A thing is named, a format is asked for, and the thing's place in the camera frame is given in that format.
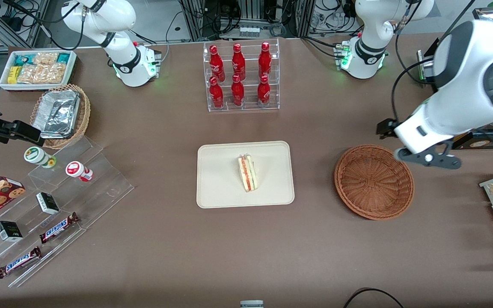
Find triangular sandwich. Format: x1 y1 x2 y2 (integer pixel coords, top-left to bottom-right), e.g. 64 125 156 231
237 154 258 193

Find round brown wicker basket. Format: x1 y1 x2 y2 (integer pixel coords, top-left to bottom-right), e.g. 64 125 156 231
334 144 414 221

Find light tan wicker basket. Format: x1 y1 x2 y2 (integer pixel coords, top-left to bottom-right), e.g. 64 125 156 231
30 84 91 150

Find cream rectangular plastic tray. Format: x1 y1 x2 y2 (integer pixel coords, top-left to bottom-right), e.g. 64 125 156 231
196 141 295 209

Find green lid yogurt cup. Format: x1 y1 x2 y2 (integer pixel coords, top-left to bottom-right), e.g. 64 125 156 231
24 146 57 169

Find silver foil container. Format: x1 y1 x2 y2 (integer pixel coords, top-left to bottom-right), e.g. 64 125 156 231
32 89 80 140

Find white rectangular snack bin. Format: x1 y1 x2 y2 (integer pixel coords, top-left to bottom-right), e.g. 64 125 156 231
0 49 77 92

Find red lid yogurt cup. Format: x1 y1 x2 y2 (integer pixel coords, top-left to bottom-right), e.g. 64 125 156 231
65 160 94 183

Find clear peanut snack bag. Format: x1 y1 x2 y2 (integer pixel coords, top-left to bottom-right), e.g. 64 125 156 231
17 63 66 85
33 52 59 66

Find small black carton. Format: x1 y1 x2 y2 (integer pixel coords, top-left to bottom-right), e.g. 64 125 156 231
36 192 60 216
0 220 24 243

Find clear acrylic stepped stand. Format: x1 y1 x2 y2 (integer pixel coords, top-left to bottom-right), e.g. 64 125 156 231
0 136 135 288

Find Snickers chocolate bar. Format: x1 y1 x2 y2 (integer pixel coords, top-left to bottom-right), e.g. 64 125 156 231
0 246 43 280
39 212 80 245

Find red cola bottle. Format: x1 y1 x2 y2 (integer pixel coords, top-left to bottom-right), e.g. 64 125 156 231
209 45 226 82
209 76 225 109
258 41 273 79
231 43 247 81
257 75 271 108
230 74 246 107

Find clear acrylic bottle rack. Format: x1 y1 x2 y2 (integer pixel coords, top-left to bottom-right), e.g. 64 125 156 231
202 38 281 113

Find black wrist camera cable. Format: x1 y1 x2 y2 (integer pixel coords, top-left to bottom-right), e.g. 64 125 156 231
391 59 436 125

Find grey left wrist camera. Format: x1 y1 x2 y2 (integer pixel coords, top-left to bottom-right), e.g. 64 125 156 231
394 140 462 170

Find black looping cable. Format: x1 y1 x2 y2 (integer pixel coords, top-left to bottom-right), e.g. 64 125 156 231
342 287 406 308

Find aluminium frame equipment rack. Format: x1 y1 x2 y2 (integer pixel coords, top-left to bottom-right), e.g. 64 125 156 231
177 0 316 42

